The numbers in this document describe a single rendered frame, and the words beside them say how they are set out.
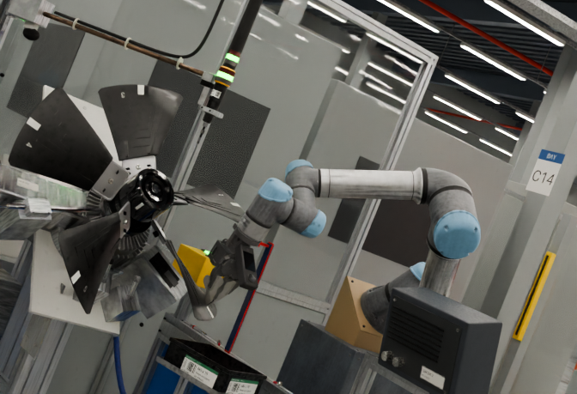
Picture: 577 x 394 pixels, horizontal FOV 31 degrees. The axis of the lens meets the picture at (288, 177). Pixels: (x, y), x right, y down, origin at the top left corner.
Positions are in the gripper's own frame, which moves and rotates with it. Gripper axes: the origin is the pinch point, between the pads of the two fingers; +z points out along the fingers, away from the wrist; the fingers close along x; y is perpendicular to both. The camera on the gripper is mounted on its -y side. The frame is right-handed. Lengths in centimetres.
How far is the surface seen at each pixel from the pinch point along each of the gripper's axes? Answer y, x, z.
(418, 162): 300, -322, 5
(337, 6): 114, -66, -71
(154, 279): 14.4, 8.2, 5.5
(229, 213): 22.5, -6.6, -16.0
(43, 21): 78, 43, -29
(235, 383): -14.9, -8.9, 12.1
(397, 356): -42, -22, -21
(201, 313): -6.0, 5.3, 0.9
